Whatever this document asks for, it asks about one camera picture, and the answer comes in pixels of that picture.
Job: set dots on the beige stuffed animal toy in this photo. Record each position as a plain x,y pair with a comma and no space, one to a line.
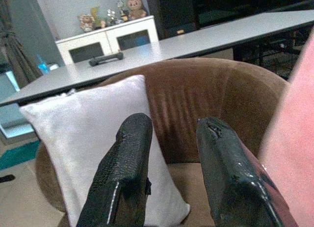
86,23

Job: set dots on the silver ornament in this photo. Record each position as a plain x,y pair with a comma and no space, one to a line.
122,10
111,16

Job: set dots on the small black floor object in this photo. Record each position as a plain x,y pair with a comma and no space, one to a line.
7,178

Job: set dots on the yellow green figurine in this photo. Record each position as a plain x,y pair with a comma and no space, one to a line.
96,17

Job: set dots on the white cabinet with glass doors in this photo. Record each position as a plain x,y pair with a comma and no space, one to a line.
108,37

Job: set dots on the brown sofa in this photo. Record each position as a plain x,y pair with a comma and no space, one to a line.
203,89

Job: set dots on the grey brown curtain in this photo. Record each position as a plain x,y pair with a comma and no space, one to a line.
17,53

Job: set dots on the blue plastic item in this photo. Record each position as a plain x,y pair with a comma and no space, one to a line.
44,65

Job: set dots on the brown stuffed monkey toy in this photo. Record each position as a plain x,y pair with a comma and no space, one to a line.
136,6

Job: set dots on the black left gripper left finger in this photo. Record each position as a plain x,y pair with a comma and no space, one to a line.
122,168

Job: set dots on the pink pillow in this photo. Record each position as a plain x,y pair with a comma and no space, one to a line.
292,129

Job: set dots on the white pillow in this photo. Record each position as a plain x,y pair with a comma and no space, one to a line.
83,129

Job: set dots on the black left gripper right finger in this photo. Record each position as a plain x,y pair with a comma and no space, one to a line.
228,173

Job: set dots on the teal rug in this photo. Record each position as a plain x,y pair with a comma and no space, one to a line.
18,154

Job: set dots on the grey long table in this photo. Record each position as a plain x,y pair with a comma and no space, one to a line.
196,38

